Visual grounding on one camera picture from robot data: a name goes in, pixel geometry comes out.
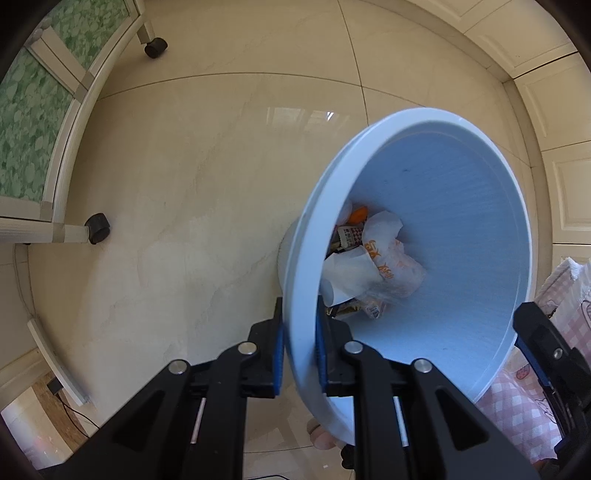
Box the light blue trash bin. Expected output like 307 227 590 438
277 108 532 443

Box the trash inside bin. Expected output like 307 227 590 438
320 207 427 320

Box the pink checkered tablecloth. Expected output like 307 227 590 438
477 258 590 464

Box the pink slipper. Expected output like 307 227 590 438
307 418 346 451

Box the white rolling cabinet cart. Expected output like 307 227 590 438
1 1 167 244

